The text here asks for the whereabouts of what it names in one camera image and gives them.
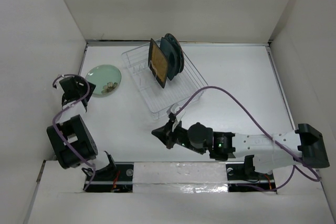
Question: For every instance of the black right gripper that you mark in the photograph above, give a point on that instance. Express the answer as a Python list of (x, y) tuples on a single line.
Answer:
[(166, 134)]

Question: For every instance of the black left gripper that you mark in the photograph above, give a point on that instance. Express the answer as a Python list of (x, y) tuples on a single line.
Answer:
[(81, 84)]

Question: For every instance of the light green glass plate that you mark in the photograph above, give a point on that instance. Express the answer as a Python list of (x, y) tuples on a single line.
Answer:
[(106, 78)]

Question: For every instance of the teal scalloped round plate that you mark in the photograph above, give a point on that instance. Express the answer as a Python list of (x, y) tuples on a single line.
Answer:
[(180, 56)]

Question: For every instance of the yellow square black-rimmed plate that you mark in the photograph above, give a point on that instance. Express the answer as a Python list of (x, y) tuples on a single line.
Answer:
[(158, 63)]

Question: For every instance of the teal square plate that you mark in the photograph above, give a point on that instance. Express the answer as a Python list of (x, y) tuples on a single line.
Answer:
[(172, 57)]

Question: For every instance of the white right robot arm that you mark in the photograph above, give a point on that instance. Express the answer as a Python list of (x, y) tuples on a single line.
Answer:
[(261, 154)]

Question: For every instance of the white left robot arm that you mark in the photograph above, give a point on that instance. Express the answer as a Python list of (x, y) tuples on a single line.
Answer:
[(70, 138)]

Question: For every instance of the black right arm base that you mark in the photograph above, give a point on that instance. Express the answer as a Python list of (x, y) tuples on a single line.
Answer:
[(238, 177)]

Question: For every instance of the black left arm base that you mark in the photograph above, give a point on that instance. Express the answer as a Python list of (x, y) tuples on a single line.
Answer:
[(119, 180)]

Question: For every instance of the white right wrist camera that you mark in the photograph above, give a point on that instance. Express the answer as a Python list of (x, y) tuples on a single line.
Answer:
[(174, 113)]

